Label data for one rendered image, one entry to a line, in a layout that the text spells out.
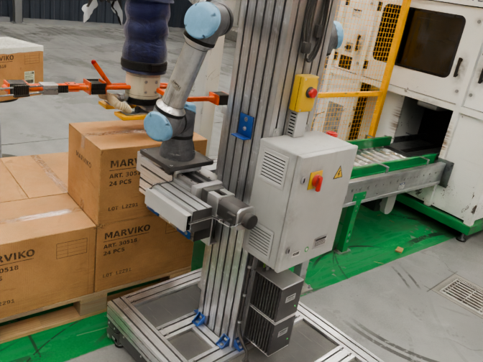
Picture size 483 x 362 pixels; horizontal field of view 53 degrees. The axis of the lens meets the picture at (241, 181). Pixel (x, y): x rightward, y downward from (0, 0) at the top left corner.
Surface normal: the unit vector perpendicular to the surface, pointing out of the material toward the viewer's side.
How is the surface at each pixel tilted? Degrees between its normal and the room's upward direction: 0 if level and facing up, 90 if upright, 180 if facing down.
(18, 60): 90
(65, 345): 0
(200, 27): 83
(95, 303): 90
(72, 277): 90
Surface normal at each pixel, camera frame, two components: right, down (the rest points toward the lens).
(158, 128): -0.41, 0.41
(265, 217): -0.72, 0.16
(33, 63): 0.89, 0.29
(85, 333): 0.15, -0.91
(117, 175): 0.62, 0.39
